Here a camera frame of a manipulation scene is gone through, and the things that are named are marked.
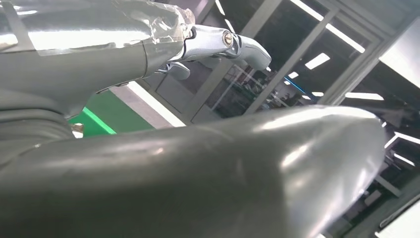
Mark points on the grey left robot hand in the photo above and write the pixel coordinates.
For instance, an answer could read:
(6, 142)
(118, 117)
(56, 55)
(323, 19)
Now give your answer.
(164, 184)

